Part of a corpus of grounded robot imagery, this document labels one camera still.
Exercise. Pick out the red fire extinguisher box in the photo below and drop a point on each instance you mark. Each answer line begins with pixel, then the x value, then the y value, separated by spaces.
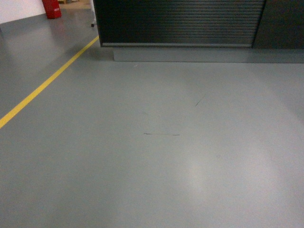
pixel 52 9

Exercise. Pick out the black checkout counter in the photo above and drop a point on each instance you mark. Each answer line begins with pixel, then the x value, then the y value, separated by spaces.
pixel 229 31

